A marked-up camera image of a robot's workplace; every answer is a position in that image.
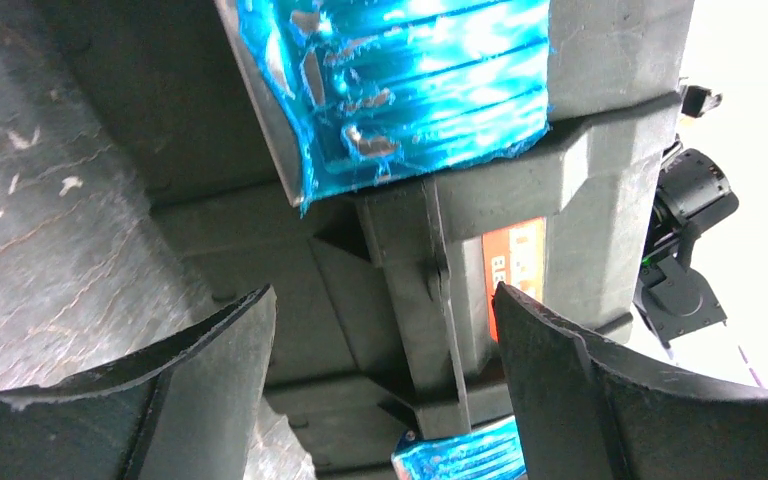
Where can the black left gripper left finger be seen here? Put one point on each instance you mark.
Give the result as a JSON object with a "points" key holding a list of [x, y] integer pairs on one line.
{"points": [[181, 408]]}

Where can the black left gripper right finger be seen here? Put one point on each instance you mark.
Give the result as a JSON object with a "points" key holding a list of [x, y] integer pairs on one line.
{"points": [[587, 407]]}

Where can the black plastic toolbox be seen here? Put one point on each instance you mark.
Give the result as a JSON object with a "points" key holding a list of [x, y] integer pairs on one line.
{"points": [[383, 319]]}

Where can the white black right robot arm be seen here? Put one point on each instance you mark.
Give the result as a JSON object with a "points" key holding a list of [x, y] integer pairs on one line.
{"points": [[692, 196]]}

